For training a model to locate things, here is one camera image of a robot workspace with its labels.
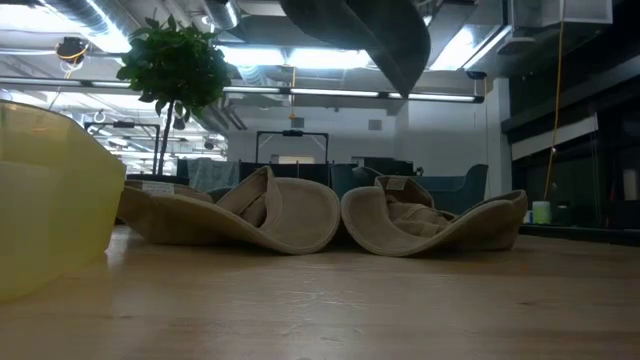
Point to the black distant station frame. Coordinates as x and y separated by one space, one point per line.
292 133

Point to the beige cap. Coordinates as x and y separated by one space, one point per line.
200 220
250 187
380 225

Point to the green plant in black pot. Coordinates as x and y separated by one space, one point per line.
175 65

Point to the long ceiling light bar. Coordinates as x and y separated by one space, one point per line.
335 92

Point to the silver ventilation duct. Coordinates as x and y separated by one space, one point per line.
222 12

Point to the yellow plastic bin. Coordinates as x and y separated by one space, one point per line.
55 200

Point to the black aluminium table frame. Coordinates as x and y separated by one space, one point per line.
575 234

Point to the white green container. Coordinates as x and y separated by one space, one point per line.
541 212

